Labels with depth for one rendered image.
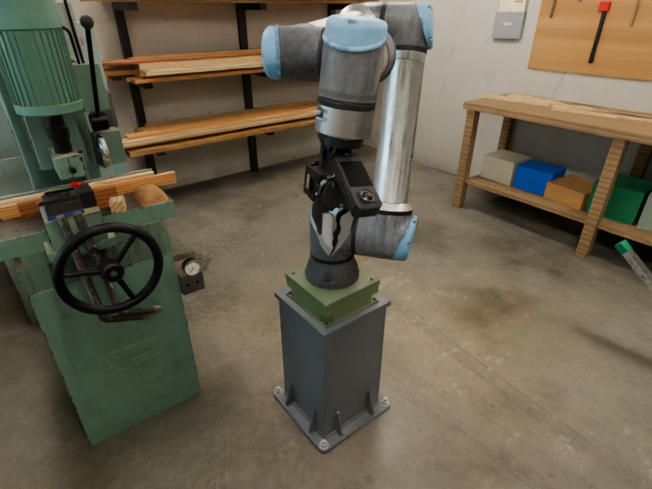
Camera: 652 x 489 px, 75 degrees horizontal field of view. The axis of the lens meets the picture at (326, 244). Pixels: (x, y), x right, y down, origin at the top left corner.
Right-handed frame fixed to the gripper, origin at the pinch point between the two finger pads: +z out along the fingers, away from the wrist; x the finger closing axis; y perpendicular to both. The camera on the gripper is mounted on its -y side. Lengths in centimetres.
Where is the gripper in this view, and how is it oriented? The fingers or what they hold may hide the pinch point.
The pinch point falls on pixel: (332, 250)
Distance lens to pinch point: 75.2
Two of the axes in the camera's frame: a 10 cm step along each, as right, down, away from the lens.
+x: -9.0, 1.1, -4.3
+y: -4.3, -4.6, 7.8
